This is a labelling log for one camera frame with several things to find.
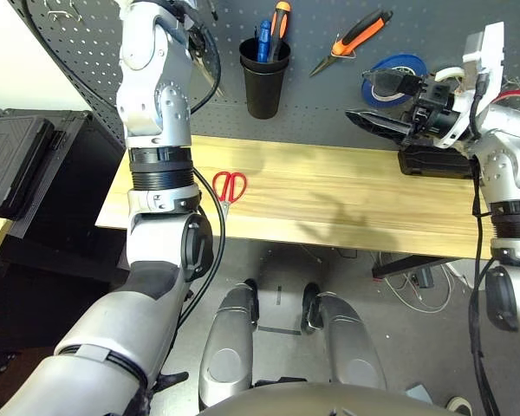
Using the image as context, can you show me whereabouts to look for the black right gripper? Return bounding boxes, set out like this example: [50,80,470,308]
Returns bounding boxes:
[344,68,460,146]

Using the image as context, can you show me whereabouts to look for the orange black needle-nose pliers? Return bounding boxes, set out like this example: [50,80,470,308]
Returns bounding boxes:
[309,8,394,78]

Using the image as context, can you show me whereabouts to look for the red handled scissors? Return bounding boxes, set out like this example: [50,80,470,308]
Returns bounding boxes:
[211,171,248,218]

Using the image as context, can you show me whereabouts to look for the dark grey pegboard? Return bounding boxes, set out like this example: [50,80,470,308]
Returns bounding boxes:
[8,0,520,153]

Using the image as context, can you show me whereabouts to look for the blue tape roll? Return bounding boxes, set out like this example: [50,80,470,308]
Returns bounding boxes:
[361,54,429,108]

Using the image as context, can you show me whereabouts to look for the white tape roll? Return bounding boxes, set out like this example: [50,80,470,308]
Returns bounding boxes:
[432,65,467,94]

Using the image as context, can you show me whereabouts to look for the black flat tool case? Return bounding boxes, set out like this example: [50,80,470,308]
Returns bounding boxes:
[397,145,478,179]

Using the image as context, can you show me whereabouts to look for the black plastic cup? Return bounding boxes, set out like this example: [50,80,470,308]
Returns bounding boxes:
[237,36,292,120]

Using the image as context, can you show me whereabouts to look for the black metal table leg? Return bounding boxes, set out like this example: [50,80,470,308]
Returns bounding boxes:
[371,254,458,281]

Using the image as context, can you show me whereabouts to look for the black power adapter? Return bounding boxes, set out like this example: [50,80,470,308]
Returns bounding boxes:
[413,267,434,289]

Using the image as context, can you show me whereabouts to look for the silver right robot leg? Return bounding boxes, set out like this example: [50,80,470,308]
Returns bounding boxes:
[301,283,387,390]

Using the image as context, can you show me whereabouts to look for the silver robot leg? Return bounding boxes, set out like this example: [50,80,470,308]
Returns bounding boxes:
[301,283,387,390]
[198,279,261,411]

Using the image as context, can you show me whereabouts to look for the small grey floor box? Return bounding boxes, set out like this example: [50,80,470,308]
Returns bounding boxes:
[405,383,434,404]

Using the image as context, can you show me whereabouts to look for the silver left robot leg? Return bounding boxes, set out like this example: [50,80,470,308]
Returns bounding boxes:
[198,279,261,411]

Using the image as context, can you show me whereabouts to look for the black cabinet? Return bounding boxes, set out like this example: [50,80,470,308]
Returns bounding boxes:
[0,107,131,313]

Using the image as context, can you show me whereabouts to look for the grey robot torso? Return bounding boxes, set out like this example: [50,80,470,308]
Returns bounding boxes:
[197,383,460,416]

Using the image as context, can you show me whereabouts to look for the black white sneaker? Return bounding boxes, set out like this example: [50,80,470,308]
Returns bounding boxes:
[445,394,473,416]

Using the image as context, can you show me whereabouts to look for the double prong metal hook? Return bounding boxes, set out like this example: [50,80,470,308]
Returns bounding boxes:
[42,0,81,22]

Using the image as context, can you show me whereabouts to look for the black hard carrying case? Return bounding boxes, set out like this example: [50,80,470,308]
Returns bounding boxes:
[0,116,66,220]

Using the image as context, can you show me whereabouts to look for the blue handled screwdriver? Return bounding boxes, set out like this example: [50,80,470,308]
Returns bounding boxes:
[256,20,273,63]

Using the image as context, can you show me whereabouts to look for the white floor cables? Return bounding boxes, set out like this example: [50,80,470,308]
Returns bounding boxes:
[380,253,478,315]

